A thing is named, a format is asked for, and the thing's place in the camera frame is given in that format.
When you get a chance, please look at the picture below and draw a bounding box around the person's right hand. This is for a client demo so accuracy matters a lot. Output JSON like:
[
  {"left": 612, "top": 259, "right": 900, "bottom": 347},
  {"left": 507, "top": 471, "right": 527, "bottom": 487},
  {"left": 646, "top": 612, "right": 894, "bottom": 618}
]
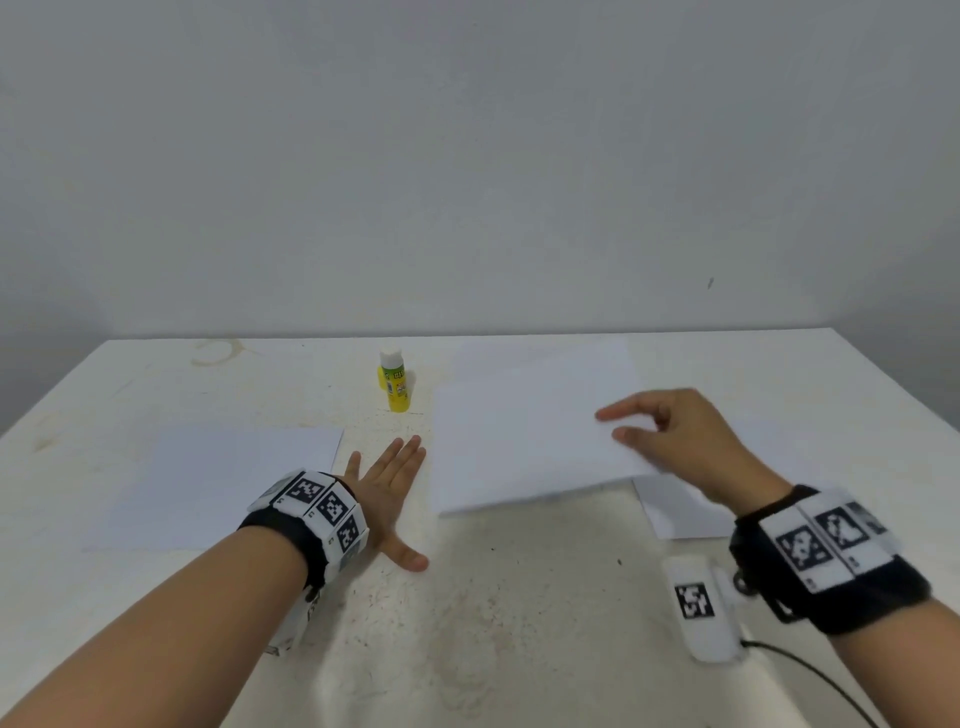
[{"left": 595, "top": 387, "right": 794, "bottom": 516}]

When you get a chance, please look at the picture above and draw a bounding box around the person's left hand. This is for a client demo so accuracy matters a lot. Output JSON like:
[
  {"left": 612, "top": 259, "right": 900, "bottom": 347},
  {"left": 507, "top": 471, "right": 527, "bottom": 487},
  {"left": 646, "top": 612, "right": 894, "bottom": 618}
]
[{"left": 343, "top": 435, "right": 432, "bottom": 573}]

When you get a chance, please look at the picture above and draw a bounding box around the stack of white paper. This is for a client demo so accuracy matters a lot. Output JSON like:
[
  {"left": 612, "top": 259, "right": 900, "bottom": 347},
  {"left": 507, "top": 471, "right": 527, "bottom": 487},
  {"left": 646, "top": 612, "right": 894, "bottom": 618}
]
[
  {"left": 87, "top": 423, "right": 347, "bottom": 554},
  {"left": 630, "top": 412, "right": 864, "bottom": 542}
]

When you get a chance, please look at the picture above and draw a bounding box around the yellow glue stick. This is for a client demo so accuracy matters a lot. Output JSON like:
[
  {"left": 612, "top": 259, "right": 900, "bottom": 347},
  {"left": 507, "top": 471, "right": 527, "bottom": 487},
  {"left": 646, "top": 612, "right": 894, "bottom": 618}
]
[{"left": 379, "top": 349, "right": 413, "bottom": 414}]

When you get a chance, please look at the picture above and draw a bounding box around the person's left forearm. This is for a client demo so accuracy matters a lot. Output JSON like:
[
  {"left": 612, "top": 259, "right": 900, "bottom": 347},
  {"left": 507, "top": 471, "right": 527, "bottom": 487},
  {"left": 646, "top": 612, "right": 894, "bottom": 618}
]
[{"left": 0, "top": 525, "right": 309, "bottom": 728}]

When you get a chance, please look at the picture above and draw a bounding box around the person's right forearm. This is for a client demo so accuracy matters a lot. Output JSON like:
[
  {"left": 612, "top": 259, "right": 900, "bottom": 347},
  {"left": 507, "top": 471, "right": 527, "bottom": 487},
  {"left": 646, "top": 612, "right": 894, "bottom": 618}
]
[{"left": 832, "top": 600, "right": 960, "bottom": 728}]

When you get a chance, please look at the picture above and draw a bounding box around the black marker wristband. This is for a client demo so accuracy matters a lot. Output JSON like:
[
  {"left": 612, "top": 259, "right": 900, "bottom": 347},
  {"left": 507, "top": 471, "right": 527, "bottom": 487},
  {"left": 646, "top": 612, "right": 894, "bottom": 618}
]
[
  {"left": 730, "top": 483, "right": 932, "bottom": 638},
  {"left": 240, "top": 468, "right": 371, "bottom": 594}
]

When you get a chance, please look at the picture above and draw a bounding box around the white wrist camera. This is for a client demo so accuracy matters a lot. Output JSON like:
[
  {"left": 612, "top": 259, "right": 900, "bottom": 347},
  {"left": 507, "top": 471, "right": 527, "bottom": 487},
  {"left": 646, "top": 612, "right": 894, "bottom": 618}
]
[
  {"left": 663, "top": 552, "right": 747, "bottom": 665},
  {"left": 267, "top": 577, "right": 324, "bottom": 657}
]

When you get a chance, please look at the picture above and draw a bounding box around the black cable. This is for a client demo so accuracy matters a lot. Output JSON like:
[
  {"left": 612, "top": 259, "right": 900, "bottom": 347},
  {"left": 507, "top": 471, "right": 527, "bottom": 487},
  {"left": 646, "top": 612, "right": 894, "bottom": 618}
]
[{"left": 738, "top": 637, "right": 887, "bottom": 728}]

